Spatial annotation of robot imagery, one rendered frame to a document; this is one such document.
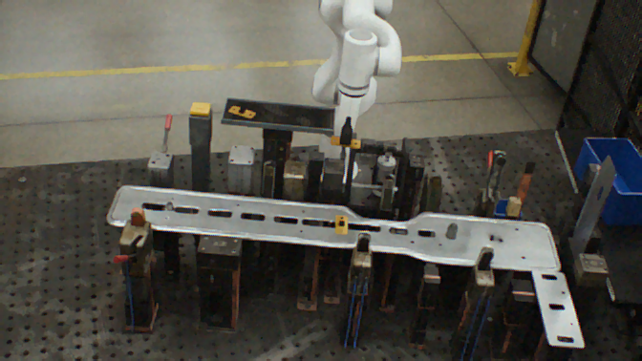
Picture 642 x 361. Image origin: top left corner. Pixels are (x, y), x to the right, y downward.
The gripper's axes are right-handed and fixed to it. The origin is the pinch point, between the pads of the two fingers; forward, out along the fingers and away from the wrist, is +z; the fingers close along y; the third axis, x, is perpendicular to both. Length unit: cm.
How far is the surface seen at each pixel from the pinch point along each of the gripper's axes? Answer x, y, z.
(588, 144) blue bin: 80, -40, 17
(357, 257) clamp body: 8.5, 18.4, 28.2
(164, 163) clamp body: -56, -10, 28
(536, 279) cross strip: 62, 12, 32
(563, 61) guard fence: 127, -264, 102
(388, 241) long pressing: 17.3, 4.6, 32.7
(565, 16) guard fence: 122, -274, 77
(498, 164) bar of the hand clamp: 47, -16, 13
